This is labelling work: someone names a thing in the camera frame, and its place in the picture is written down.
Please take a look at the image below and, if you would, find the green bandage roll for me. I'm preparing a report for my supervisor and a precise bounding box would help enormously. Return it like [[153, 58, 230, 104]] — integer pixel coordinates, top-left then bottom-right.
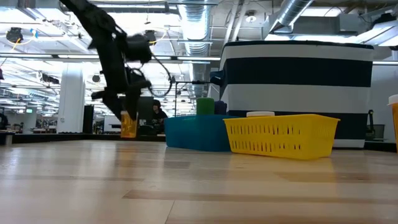
[[196, 97, 216, 116]]

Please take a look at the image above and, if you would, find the yellow plastic basket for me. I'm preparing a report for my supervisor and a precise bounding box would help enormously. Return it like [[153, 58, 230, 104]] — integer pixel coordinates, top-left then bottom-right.
[[223, 113, 341, 161]]

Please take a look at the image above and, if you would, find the teal plastic basket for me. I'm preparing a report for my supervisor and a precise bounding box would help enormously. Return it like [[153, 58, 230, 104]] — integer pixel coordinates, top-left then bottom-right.
[[164, 114, 238, 153]]

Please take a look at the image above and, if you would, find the black tall cabinet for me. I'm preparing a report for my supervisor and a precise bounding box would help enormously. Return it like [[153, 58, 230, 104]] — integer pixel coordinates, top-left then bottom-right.
[[82, 105, 95, 134]]

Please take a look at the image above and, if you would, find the person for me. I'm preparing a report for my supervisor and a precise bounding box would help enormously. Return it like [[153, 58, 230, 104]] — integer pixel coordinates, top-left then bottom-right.
[[151, 99, 169, 135]]

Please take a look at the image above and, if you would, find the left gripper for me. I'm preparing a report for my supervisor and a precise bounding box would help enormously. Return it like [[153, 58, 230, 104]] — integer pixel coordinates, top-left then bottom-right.
[[91, 29, 153, 122]]

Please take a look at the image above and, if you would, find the thin black stand frame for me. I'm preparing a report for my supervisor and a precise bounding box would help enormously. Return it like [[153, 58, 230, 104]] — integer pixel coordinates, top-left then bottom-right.
[[173, 79, 213, 118]]

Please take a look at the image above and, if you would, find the black ceiling camera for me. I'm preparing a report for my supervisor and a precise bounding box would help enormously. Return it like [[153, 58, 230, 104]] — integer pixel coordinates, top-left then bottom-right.
[[6, 27, 24, 44]]

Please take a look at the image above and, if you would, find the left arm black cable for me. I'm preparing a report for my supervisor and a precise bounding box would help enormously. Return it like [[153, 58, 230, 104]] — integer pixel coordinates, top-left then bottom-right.
[[129, 52, 174, 98]]

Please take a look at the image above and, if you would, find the ribbed silver ceiling duct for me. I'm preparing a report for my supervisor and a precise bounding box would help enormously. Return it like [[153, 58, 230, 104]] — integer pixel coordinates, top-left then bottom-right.
[[178, 0, 213, 98]]

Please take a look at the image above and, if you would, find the blue bandage roll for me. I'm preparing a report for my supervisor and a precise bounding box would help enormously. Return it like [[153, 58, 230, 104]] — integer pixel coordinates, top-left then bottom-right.
[[214, 100, 228, 116]]

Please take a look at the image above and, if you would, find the navy white striped fabric bin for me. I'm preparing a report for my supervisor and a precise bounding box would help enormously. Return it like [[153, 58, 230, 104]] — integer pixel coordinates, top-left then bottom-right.
[[210, 40, 374, 149]]

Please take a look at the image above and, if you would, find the white round column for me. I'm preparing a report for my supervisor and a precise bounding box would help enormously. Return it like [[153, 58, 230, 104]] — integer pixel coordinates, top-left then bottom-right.
[[57, 63, 86, 134]]

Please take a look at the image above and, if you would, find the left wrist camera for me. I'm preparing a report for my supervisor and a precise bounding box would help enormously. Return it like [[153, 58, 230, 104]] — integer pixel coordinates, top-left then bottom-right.
[[125, 33, 154, 64]]

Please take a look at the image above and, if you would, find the orange pill bottle white cap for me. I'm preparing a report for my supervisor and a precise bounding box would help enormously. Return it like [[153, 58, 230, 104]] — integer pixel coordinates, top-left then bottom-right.
[[120, 110, 139, 139], [387, 93, 398, 154]]

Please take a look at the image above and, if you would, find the dark monitor screen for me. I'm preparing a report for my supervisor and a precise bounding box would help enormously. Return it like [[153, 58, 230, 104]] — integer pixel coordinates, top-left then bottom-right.
[[136, 96, 155, 135]]

